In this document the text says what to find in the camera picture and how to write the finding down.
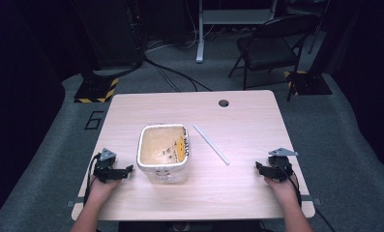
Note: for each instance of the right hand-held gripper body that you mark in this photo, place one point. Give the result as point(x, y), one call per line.
point(280, 167)

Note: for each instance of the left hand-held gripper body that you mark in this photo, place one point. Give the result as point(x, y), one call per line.
point(104, 165)

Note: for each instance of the person's left hand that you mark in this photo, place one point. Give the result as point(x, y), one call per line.
point(102, 190)

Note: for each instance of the person's right hand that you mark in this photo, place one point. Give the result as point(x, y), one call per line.
point(282, 190)

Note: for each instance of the white plastic bin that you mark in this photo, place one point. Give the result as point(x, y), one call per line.
point(163, 151)

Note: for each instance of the white straw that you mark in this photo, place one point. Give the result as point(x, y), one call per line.
point(211, 145)

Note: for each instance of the striped black stand base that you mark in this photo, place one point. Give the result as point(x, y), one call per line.
point(96, 90)
point(309, 83)

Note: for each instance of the black folding chair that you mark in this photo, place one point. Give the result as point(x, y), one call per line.
point(267, 48)

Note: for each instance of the white desk frame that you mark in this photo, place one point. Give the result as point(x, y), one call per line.
point(225, 17)

